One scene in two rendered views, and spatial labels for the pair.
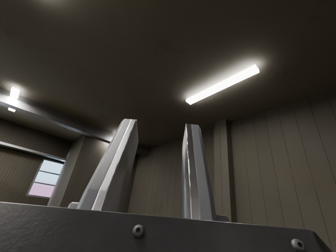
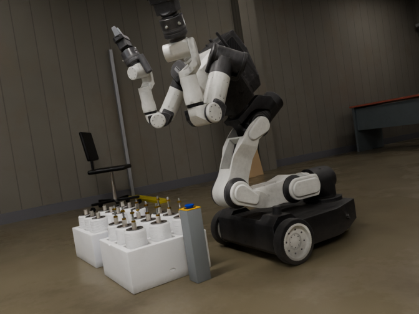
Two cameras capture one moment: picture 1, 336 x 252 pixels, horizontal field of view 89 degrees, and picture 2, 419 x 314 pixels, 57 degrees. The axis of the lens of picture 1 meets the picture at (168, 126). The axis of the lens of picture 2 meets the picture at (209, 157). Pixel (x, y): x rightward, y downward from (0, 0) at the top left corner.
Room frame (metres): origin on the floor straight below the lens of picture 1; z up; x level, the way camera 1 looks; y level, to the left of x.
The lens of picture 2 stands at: (-0.61, 1.90, 0.59)
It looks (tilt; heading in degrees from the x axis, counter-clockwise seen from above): 2 degrees down; 280
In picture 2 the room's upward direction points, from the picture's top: 8 degrees counter-clockwise
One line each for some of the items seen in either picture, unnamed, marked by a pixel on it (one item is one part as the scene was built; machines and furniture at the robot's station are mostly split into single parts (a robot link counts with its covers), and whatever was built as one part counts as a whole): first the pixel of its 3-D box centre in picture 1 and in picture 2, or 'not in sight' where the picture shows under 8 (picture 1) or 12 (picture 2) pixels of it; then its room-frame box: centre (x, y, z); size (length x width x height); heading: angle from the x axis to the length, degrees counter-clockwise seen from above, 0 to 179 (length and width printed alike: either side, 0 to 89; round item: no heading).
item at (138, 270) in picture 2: not in sight; (153, 252); (0.03, 0.14, 0.09); 0.39 x 0.39 x 0.18; 42
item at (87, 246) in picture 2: not in sight; (115, 237); (0.40, -0.26, 0.09); 0.39 x 0.39 x 0.18; 43
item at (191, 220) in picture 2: not in sight; (195, 243); (-0.22, 0.31, 0.16); 0.07 x 0.07 x 0.31; 42
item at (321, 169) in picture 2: not in sight; (290, 204); (-0.66, -0.15, 0.19); 0.64 x 0.52 x 0.33; 40
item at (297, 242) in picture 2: not in sight; (293, 241); (-0.64, 0.21, 0.10); 0.20 x 0.05 x 0.20; 40
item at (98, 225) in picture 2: not in sight; (101, 233); (0.40, -0.10, 0.16); 0.10 x 0.10 x 0.18
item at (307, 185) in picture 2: not in sight; (293, 186); (-0.68, -0.16, 0.28); 0.21 x 0.20 x 0.13; 40
